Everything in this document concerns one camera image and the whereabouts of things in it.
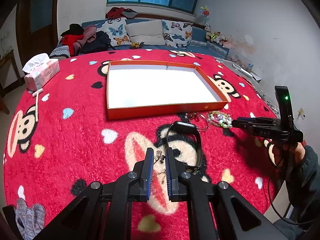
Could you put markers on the white cord stick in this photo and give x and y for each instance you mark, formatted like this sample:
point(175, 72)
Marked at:
point(36, 96)

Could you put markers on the left butterfly pillow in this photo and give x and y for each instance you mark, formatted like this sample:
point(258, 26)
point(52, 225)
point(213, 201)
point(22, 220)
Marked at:
point(115, 29)

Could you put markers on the red monkey print blanket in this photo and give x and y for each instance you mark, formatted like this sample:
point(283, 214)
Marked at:
point(74, 144)

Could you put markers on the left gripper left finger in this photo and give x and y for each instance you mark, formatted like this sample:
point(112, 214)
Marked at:
point(146, 176)

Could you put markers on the blue sofa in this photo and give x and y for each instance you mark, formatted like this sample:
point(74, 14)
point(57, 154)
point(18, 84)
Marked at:
point(199, 45)

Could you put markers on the pile of clothes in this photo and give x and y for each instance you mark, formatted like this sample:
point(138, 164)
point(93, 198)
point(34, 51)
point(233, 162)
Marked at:
point(85, 40)

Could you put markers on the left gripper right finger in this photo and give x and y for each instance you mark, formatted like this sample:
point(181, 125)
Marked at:
point(172, 176)

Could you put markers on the right dark sleeve forearm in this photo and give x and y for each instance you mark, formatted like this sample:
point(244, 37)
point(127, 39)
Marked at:
point(303, 186)

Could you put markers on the black smart band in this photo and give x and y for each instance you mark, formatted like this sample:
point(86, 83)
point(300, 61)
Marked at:
point(185, 138)

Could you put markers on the colourful pinwheel flower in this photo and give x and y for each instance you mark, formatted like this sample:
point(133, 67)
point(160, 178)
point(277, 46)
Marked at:
point(205, 13)

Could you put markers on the right butterfly pillow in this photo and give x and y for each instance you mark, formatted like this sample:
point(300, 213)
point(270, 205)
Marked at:
point(177, 34)

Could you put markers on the butterfly pillow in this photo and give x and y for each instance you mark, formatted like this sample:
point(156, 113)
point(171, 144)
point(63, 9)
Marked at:
point(115, 29)
point(177, 34)

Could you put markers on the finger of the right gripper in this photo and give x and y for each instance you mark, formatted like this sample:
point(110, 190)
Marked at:
point(246, 120)
point(250, 128)

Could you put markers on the plush toys group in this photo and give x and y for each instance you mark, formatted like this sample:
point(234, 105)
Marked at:
point(214, 37)

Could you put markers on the red clothing on sill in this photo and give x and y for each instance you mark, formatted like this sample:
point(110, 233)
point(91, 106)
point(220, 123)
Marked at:
point(120, 12)

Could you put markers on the grey knitted cloth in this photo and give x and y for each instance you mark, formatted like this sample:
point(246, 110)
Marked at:
point(29, 220)

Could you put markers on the orange shallow box tray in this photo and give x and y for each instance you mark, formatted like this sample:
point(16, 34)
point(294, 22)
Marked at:
point(136, 89)

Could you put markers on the pink tissue pack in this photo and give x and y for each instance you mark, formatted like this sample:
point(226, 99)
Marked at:
point(39, 70)

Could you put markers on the yellow toy truck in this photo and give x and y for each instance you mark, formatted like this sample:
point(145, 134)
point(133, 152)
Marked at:
point(137, 45)

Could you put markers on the beige cushion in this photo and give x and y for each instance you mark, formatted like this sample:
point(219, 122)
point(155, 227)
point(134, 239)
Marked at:
point(148, 32)

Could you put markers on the clear storage box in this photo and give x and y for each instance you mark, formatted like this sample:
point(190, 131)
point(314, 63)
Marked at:
point(240, 60)

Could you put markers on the dark wooden door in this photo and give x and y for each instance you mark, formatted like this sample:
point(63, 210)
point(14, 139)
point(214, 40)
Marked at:
point(36, 27)

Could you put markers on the silver bangle red charm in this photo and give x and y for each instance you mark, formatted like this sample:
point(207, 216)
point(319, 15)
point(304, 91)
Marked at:
point(197, 119)

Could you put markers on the right hand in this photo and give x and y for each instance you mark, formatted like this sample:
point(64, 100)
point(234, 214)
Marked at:
point(280, 149)

